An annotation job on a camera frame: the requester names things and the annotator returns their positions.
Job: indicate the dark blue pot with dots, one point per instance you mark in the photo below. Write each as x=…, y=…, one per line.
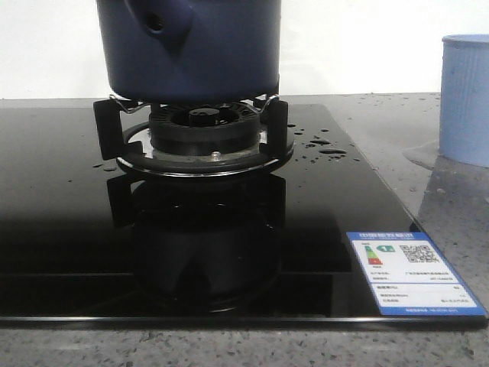
x=191, y=51

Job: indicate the light blue ribbed cup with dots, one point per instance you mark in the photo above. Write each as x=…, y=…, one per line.
x=463, y=122

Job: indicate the black pot support grate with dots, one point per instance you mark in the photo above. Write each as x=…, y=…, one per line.
x=133, y=151

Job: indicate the black gas burner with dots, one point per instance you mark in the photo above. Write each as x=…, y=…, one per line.
x=200, y=130

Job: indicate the black glass gas stove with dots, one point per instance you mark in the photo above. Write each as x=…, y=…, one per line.
x=84, y=244

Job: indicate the blue energy label sticker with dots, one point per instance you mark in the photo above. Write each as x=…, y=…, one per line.
x=409, y=277

